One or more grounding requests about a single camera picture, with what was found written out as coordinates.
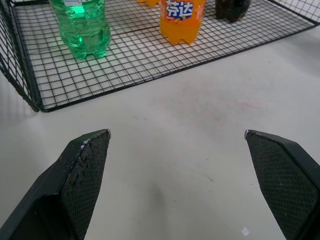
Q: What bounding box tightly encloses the orange Fanta soda bottle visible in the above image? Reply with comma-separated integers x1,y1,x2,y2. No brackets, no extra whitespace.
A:
159,0,207,46

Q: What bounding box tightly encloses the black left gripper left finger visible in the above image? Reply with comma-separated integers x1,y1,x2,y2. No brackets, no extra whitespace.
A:
0,128,112,240

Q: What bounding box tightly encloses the black wire basket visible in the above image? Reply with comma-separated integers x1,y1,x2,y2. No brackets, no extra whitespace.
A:
0,0,320,113

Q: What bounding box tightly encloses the green soda bottle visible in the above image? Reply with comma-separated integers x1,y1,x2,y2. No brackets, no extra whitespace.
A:
48,0,112,61

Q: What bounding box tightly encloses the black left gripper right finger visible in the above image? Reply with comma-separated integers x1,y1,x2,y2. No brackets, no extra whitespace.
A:
243,129,320,240

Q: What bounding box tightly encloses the dark cola bottle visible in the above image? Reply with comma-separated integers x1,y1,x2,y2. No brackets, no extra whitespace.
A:
215,0,252,24

